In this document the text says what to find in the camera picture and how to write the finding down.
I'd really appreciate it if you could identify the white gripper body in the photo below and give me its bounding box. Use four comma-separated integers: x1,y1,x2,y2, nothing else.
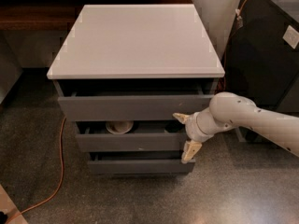
185,112,213,143

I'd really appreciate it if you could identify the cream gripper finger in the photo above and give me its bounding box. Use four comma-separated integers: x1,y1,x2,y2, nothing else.
173,113,189,124
181,140,202,164

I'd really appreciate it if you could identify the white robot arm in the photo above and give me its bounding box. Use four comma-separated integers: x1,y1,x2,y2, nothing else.
173,92,299,164

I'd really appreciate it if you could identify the grey drawer cabinet white top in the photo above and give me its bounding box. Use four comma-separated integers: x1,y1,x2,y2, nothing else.
46,4,226,176

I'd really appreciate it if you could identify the grey top drawer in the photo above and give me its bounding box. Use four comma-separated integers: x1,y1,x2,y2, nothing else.
58,84,213,121

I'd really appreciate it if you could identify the white ceramic bowl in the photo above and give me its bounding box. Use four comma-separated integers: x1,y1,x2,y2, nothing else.
106,121,134,134

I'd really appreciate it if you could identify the dark wooden shelf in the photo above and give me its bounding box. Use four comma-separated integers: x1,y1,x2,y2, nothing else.
0,0,192,31

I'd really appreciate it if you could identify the white wall outlet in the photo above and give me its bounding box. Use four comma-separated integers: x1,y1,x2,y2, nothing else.
283,25,299,49

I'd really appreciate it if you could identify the orange cable on floor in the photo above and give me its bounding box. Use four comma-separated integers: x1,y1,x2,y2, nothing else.
4,117,67,224

